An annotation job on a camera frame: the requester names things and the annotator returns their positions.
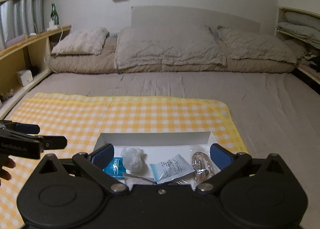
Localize blue foil sachet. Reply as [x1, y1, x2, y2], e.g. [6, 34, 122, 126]
[103, 157, 126, 180]

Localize bagged tan cord bundle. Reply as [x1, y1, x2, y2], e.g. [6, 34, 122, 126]
[189, 144, 221, 186]

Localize white light-blue sachet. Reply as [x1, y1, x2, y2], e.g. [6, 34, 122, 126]
[149, 154, 195, 184]

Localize clear pink-card packet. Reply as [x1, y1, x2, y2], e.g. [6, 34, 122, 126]
[123, 173, 156, 191]

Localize person left hand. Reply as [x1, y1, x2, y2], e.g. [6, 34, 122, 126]
[0, 157, 16, 181]

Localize small dried flower bundle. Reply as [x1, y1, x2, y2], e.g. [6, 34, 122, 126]
[1, 89, 15, 100]

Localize yellow checkered blanket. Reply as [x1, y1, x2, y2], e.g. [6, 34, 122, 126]
[0, 92, 249, 229]

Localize white cardboard box tray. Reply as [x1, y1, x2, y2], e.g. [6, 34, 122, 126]
[94, 131, 216, 180]

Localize white tissue box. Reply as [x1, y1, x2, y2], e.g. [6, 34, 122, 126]
[16, 70, 33, 87]

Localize wooden bedside shelf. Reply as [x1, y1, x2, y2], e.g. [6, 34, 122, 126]
[1, 25, 72, 119]

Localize grey bed sheet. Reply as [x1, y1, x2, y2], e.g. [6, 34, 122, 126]
[22, 71, 320, 229]

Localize folded tan quilt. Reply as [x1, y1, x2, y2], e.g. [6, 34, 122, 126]
[48, 41, 297, 74]

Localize fluffy white pillow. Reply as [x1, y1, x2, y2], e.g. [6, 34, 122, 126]
[52, 27, 109, 55]

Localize green glass bottle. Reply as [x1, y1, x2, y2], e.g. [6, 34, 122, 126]
[50, 3, 59, 25]

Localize beige right pillow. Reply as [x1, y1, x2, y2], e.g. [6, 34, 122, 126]
[216, 26, 297, 64]

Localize large beige middle pillow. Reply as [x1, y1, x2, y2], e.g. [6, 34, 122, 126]
[114, 25, 227, 70]

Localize grey window curtain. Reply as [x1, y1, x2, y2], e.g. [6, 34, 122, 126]
[1, 0, 44, 50]

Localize right storage shelf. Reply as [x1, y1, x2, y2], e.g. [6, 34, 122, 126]
[276, 7, 319, 86]

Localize folded grey bedding stack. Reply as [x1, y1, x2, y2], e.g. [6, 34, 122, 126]
[277, 11, 319, 50]

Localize white charging cable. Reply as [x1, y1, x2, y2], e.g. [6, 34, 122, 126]
[26, 0, 65, 70]

